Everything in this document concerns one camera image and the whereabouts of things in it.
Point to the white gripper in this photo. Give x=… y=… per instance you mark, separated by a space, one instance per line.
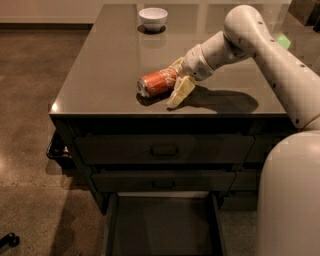
x=197 y=65

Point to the red coke can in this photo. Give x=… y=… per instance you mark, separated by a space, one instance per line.
x=157 y=83

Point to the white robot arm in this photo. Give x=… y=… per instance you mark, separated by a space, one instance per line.
x=288 y=208

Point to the dark drawer cabinet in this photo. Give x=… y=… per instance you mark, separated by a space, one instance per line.
x=99 y=96

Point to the middle left drawer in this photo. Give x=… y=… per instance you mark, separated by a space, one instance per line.
x=163 y=180

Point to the top right drawer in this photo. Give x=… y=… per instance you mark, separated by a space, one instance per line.
x=262 y=146

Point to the top left drawer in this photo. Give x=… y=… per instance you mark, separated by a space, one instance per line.
x=163 y=149

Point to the middle right drawer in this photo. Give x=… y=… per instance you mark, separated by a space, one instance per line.
x=246 y=180

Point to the bottom right drawer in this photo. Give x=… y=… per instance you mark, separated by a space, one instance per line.
x=239 y=202

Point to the open bottom left drawer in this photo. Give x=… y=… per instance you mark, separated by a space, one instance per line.
x=163 y=226

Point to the white ceramic bowl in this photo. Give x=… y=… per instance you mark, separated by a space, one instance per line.
x=153 y=19

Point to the dark box on counter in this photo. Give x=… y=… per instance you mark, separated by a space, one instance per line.
x=305 y=11

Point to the black object on floor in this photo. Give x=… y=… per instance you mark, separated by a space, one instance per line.
x=10 y=239

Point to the black side handle bar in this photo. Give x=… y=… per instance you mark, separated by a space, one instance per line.
x=57 y=150

